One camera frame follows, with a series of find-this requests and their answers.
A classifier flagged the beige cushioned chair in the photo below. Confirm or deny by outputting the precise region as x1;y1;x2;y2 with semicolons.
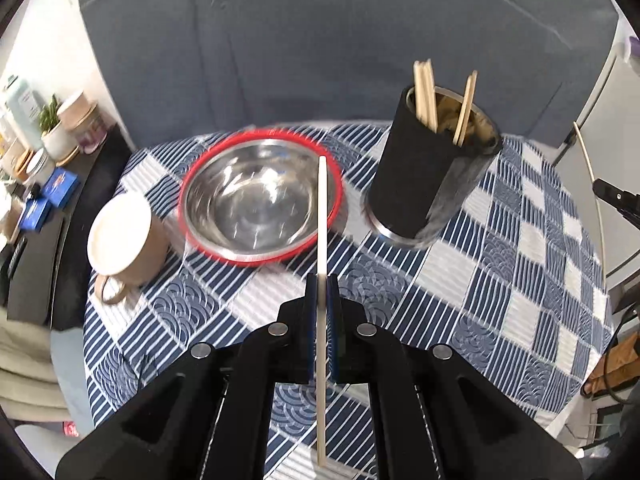
0;307;68;423

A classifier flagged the white bowl stack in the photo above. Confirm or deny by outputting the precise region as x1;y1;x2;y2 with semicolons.
24;149;55;187

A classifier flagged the pale green bottle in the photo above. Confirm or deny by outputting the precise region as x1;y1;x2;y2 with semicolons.
4;75;45;151

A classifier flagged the small potted plant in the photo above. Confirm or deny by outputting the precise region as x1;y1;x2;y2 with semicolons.
39;94;81;163

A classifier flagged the pink jar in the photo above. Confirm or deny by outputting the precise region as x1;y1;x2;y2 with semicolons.
80;116;109;155

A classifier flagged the blue box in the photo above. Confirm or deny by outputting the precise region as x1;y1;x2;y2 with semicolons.
42;170;81;207
20;199;54;232

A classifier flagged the brown bag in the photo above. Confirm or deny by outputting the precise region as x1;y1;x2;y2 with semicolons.
582;332;640;398

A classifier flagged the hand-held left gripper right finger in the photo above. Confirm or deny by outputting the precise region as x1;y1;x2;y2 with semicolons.
327;276;583;480

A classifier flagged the blue white patterned tablecloth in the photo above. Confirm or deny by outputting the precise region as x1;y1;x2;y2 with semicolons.
82;121;612;480

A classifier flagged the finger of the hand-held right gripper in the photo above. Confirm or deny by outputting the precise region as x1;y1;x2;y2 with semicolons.
592;178;640;227

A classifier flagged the black counter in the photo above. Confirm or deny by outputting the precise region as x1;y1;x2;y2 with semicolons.
0;125;138;331

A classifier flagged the beige mug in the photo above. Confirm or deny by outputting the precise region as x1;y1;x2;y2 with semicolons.
86;192;171;306

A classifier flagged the grey sofa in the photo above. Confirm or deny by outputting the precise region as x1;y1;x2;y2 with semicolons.
74;0;621;151

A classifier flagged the red steel-lined bowl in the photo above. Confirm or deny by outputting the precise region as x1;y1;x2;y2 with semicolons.
178;130;346;266

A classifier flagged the wooden chopstick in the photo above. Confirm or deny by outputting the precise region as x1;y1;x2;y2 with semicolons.
574;124;607;278
316;156;329;465

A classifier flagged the white cabinet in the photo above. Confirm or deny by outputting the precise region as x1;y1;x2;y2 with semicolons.
550;35;640;281

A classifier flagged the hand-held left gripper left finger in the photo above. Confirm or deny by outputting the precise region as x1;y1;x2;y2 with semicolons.
55;274;319;480

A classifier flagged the bunch of wooden chopsticks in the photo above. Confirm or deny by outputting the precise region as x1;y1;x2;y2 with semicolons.
413;59;479;147

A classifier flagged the black cylindrical utensil holder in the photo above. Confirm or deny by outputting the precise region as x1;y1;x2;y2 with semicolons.
361;85;505;251

